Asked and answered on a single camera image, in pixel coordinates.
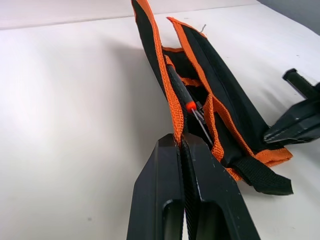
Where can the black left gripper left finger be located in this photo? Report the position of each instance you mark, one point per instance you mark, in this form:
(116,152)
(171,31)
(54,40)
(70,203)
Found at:
(155,190)

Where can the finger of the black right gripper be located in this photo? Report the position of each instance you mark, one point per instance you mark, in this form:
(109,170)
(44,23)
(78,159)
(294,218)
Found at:
(297,122)
(300,82)

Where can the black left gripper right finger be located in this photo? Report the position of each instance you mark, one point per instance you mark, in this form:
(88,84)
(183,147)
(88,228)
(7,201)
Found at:
(215,200)

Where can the black orange-trimmed tool roll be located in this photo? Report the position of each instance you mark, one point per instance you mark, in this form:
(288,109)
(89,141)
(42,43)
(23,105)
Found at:
(225,87)

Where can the thin metal tweezers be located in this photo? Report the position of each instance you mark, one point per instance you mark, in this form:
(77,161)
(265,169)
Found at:
(200,116)

